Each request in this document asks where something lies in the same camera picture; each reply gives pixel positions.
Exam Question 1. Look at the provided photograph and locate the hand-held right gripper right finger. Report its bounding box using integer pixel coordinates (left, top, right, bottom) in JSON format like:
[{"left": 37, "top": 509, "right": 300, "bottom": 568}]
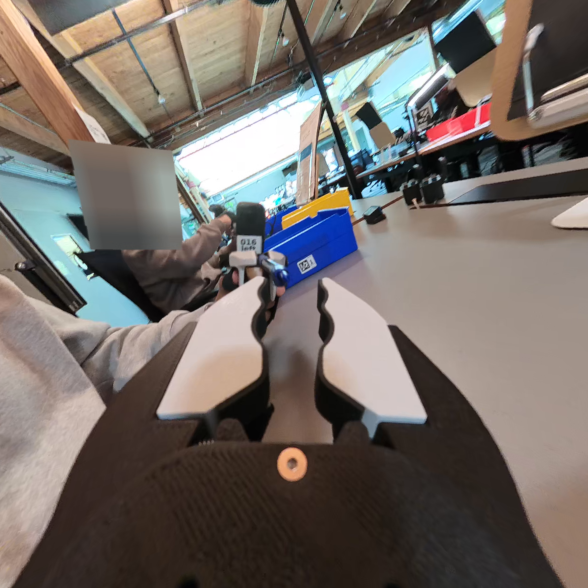
[{"left": 316, "top": 278, "right": 428, "bottom": 439}]

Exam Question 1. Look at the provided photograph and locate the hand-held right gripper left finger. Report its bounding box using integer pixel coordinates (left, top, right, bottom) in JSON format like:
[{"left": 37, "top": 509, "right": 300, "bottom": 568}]
[{"left": 156, "top": 276, "right": 272, "bottom": 442}]

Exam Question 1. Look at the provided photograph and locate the blue ballpoint pen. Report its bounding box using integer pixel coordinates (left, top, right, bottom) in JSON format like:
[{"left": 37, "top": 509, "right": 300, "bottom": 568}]
[{"left": 257, "top": 255, "right": 289, "bottom": 288}]

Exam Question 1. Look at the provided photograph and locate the blue labelled plastic bin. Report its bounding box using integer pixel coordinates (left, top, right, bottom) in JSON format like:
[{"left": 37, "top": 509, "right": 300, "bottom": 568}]
[{"left": 264, "top": 207, "right": 359, "bottom": 289}]

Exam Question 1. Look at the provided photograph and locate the person's left forearm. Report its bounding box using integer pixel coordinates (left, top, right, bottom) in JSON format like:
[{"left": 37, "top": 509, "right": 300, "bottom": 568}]
[{"left": 0, "top": 275, "right": 217, "bottom": 406}]

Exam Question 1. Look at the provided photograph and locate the grey desk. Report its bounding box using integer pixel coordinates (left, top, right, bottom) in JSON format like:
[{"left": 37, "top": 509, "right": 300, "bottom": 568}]
[{"left": 262, "top": 156, "right": 588, "bottom": 588}]

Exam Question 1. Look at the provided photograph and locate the black desk mat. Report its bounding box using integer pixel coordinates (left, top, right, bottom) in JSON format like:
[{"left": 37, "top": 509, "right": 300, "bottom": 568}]
[{"left": 448, "top": 177, "right": 588, "bottom": 206}]

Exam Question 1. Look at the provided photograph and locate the person's left hand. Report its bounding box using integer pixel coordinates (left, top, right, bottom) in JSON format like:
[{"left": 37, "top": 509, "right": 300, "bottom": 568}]
[{"left": 216, "top": 269, "right": 286, "bottom": 304}]

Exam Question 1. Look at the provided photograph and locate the yellow plastic bin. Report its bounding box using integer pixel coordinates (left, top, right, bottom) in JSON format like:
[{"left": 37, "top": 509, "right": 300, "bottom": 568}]
[{"left": 281, "top": 187, "right": 355, "bottom": 229}]

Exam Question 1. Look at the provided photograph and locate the black office chair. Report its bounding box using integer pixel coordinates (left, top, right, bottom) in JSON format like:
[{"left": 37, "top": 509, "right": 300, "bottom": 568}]
[{"left": 76, "top": 250, "right": 217, "bottom": 323}]

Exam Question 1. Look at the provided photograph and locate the paper notice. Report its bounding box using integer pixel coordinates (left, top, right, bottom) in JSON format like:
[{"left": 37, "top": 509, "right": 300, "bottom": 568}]
[{"left": 73, "top": 103, "right": 112, "bottom": 144}]

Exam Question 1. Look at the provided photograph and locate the wooden workbench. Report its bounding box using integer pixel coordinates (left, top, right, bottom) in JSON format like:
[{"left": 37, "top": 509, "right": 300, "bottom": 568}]
[{"left": 356, "top": 120, "right": 499, "bottom": 182}]

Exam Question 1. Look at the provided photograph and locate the person's grey sweatshirt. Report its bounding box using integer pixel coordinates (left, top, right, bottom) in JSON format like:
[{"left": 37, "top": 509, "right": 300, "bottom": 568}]
[{"left": 0, "top": 354, "right": 109, "bottom": 588}]

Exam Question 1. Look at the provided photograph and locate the white monitor light bar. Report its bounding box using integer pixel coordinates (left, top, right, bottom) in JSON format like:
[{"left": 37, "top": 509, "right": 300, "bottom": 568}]
[
  {"left": 523, "top": 23, "right": 588, "bottom": 129},
  {"left": 406, "top": 62, "right": 455, "bottom": 112}
]

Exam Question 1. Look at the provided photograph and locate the red plastic bin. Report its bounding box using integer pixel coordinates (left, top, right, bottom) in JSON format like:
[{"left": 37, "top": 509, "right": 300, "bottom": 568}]
[{"left": 426, "top": 103, "right": 492, "bottom": 142}]

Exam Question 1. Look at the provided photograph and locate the white monitor base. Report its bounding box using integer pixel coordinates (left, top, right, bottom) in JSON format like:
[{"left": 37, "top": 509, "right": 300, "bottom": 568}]
[{"left": 551, "top": 197, "right": 588, "bottom": 229}]

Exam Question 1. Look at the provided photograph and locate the wooden post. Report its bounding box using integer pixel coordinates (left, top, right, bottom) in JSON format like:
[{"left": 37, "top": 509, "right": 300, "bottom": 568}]
[{"left": 0, "top": 0, "right": 112, "bottom": 145}]

